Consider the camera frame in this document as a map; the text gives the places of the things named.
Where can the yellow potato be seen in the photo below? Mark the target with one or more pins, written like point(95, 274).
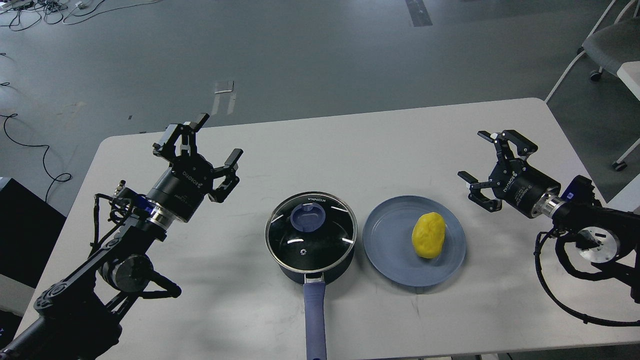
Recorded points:
point(428, 235)

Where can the dark blue saucepan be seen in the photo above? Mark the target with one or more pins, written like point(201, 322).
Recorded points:
point(315, 295)

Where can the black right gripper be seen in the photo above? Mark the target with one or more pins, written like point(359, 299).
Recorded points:
point(515, 182)

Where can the black box at left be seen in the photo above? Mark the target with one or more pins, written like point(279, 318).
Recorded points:
point(29, 230)

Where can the white table at right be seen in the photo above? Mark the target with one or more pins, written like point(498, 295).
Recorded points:
point(629, 73)

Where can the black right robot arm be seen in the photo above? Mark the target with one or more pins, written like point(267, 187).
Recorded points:
point(590, 239)

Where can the grey office chair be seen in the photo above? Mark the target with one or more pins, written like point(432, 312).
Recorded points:
point(610, 46)

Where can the blue round plate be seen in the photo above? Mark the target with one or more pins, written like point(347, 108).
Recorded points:
point(387, 240)

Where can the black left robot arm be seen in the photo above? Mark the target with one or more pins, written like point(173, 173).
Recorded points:
point(79, 317)

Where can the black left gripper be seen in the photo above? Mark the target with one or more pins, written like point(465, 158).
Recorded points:
point(189, 177)

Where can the glass pot lid blue knob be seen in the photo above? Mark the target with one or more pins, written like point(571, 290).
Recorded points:
point(312, 233)

